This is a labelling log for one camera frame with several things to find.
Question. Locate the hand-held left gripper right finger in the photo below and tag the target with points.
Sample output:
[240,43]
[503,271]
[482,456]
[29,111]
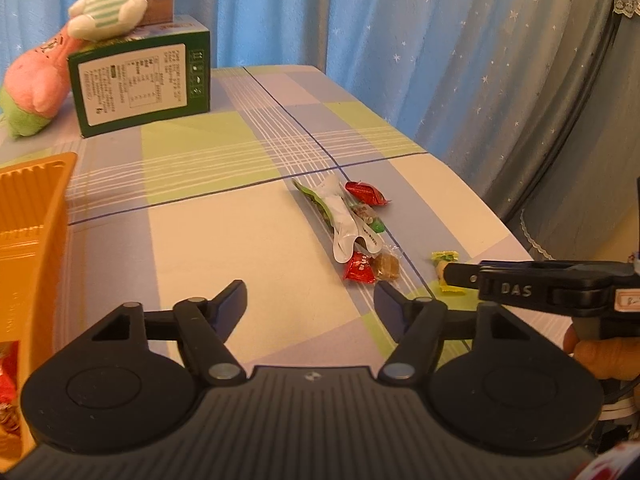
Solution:
[389,307]

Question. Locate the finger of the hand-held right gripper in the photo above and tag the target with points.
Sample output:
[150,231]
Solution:
[462,276]

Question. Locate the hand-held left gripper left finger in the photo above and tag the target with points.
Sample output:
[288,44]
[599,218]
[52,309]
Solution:
[231,305]

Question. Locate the yellow candy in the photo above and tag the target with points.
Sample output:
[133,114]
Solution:
[445,256]

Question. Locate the clear brown candy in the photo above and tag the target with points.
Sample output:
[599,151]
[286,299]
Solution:
[386,266]

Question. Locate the small red candy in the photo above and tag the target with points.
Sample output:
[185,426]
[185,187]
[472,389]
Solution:
[362,192]
[357,267]

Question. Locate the green brown candy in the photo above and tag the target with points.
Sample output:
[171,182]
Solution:
[365,215]

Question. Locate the white green snack packet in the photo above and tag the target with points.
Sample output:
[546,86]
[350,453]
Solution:
[340,220]

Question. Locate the orange plastic tray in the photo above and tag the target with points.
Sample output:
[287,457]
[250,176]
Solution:
[30,240]

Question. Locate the large red snack packet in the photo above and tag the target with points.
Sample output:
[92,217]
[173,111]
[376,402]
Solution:
[9,370]

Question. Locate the person's right hand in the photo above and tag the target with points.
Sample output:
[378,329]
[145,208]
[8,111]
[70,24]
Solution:
[605,357]

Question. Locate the plaid tablecloth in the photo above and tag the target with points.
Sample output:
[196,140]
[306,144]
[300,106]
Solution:
[225,210]

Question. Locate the person's patterned clothing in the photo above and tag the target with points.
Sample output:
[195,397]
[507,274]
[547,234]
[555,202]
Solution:
[617,410]

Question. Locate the grey lace-trimmed curtain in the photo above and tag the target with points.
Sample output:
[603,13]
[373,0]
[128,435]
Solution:
[575,135]

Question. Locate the green cardboard box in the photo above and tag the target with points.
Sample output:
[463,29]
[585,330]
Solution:
[140,85]

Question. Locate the blue star-print curtain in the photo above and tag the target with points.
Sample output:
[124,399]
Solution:
[350,20]

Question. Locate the pink green plush toy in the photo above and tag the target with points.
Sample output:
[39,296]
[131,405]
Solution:
[35,85]

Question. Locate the white bunny plush toy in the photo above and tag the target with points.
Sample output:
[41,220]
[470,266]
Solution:
[107,0]

